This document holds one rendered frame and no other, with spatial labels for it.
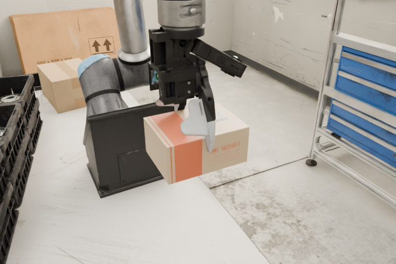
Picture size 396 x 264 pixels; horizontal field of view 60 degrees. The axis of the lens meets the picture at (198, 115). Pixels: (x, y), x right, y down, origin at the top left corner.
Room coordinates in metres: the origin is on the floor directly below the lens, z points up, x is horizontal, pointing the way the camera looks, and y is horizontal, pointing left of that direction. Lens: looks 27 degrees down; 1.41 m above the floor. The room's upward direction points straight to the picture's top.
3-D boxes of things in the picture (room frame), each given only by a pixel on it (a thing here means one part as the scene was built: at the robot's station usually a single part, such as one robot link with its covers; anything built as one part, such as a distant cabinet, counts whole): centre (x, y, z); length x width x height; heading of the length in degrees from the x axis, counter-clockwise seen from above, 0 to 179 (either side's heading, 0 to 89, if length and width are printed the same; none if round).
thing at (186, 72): (0.54, 0.03, 1.24); 0.09 x 0.08 x 0.12; 116
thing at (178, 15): (0.55, 0.02, 1.32); 0.08 x 0.08 x 0.05
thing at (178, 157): (0.56, 0.01, 1.09); 0.16 x 0.12 x 0.07; 116
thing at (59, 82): (1.63, 0.66, 0.78); 0.30 x 0.22 x 0.16; 35
